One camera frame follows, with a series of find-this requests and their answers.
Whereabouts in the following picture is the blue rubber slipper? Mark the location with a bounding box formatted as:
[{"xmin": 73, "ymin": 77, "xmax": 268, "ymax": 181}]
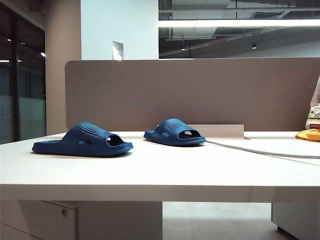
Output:
[
  {"xmin": 31, "ymin": 121, "xmax": 134, "ymax": 158},
  {"xmin": 143, "ymin": 118, "xmax": 207, "ymax": 147}
]

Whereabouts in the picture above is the brown desk partition panel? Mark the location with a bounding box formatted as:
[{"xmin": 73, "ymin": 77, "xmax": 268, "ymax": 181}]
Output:
[{"xmin": 65, "ymin": 57, "xmax": 320, "ymax": 133}]

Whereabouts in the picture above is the long linear ceiling light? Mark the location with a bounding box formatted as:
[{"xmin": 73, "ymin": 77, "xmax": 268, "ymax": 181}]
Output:
[{"xmin": 158, "ymin": 19, "xmax": 320, "ymax": 28}]

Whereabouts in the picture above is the dark glass door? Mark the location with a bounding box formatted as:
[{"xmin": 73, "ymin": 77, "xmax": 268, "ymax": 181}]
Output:
[{"xmin": 0, "ymin": 2, "xmax": 47, "ymax": 145}]

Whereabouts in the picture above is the yellow cloth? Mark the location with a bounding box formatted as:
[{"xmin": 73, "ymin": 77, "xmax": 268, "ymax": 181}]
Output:
[{"xmin": 295, "ymin": 128, "xmax": 320, "ymax": 143}]

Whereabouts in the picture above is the printed plastic snack bag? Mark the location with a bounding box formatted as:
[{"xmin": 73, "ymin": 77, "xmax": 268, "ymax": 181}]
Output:
[{"xmin": 305, "ymin": 76, "xmax": 320, "ymax": 131}]

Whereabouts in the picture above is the white drawer cabinet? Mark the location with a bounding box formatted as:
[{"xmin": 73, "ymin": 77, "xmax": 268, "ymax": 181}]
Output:
[{"xmin": 0, "ymin": 199, "xmax": 163, "ymax": 240}]

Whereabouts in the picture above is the silver wall plate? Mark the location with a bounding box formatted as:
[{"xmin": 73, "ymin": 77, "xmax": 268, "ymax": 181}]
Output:
[{"xmin": 112, "ymin": 40, "xmax": 124, "ymax": 61}]

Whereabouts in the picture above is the white pedestal cabinet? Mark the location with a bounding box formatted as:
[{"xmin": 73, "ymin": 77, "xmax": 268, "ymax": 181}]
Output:
[{"xmin": 271, "ymin": 202, "xmax": 320, "ymax": 240}]

